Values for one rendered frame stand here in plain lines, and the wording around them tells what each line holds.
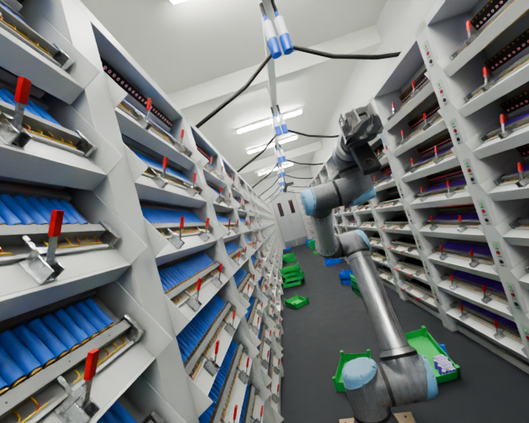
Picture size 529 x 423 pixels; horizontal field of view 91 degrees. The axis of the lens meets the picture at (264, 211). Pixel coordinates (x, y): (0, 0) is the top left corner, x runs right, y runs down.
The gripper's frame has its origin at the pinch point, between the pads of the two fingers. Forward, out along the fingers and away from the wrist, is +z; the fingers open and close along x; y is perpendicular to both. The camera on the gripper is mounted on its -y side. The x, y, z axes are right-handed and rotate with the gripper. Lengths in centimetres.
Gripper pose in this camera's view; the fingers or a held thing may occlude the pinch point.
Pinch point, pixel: (371, 121)
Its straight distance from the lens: 63.7
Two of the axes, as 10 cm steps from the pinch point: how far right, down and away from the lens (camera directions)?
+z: -1.6, -0.6, -9.8
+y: -2.8, -9.5, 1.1
